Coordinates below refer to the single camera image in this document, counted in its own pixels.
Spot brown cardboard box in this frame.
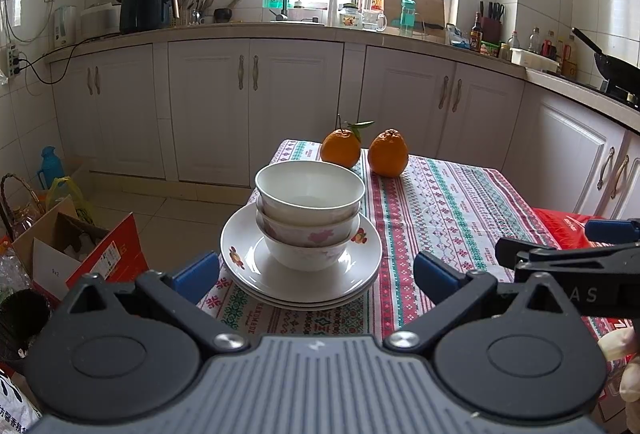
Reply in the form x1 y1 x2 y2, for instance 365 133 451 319
11 197 112 300

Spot white bowl pink floral print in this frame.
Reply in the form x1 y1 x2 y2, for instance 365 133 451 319
256 204 362 247

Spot white electric kettle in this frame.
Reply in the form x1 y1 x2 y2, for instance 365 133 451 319
52 4 78 48

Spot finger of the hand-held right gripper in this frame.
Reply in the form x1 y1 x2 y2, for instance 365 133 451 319
585 219 640 245
495 237 640 285

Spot white printed bag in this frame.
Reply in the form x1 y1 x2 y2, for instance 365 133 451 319
0 364 43 434

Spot black mortar with pestle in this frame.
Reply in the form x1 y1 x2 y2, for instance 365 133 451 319
214 0 243 24

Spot clear plastic bag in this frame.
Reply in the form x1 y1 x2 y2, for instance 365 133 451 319
0 234 36 305

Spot orange without leaf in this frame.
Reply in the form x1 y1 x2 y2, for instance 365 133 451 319
368 129 409 178

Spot patterned striped tablecloth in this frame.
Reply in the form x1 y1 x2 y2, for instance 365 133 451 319
195 139 626 350

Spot knife block with knives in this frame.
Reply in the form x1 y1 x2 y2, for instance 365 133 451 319
479 1 506 42

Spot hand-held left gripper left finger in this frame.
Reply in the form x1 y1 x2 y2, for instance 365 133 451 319
65 250 253 357

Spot wicker basket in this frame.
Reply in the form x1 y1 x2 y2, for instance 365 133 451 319
0 173 48 240

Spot white rice cooker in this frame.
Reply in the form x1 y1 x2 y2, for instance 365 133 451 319
80 3 122 38

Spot blue thermos jug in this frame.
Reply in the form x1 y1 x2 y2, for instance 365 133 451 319
36 145 62 191

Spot orange with leaf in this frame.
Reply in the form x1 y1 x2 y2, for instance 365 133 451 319
320 114 376 168

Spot red cardboard box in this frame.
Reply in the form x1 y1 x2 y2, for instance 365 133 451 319
65 213 151 297

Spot utensil holder with utensils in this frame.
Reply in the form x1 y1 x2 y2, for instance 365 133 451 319
177 0 218 26

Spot white floral plate with stain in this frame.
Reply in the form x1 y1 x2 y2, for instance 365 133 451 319
220 201 383 300

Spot white bowl faint floral print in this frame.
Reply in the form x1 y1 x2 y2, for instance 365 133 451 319
262 231 357 272

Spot yellow plastic bag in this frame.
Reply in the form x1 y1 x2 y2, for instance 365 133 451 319
46 177 98 225

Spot teal water bottle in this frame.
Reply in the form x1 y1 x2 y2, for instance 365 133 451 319
399 0 417 36

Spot white plastic tray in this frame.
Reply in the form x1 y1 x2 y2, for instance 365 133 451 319
510 48 561 72

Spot gas stove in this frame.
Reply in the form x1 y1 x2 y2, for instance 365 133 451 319
597 82 640 111

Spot person's right hand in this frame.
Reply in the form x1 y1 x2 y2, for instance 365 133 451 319
597 329 640 434

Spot plain white bowl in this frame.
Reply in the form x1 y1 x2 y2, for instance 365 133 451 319
254 160 366 226

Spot blue plastic packet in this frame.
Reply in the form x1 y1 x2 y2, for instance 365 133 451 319
445 24 471 50

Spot black wok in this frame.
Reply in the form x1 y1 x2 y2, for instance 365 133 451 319
571 27 640 88

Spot glass mug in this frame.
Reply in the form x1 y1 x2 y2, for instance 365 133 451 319
361 8 388 32

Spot wooden cutting board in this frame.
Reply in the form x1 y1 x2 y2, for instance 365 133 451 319
383 0 446 31

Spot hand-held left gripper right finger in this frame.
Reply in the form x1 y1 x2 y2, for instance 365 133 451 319
384 251 573 356

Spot white kitchen cabinets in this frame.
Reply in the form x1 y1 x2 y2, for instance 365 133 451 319
45 22 640 220

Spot dark blue air fryer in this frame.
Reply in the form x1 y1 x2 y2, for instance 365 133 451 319
119 0 180 35

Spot white power strip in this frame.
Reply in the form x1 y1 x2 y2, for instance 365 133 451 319
5 43 23 78

